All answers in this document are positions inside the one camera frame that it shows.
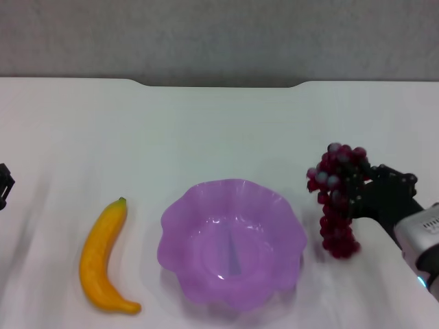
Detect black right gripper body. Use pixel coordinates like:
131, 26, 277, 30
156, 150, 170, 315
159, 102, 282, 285
353, 180, 426, 241

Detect dark red grape bunch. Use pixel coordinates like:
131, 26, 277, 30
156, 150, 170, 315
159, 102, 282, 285
306, 143, 372, 260

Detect yellow plastic banana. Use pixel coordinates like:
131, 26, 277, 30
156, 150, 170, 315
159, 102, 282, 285
78, 197, 142, 315

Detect purple wavy plastic bowl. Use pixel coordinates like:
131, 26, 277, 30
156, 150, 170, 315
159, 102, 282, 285
156, 177, 308, 313

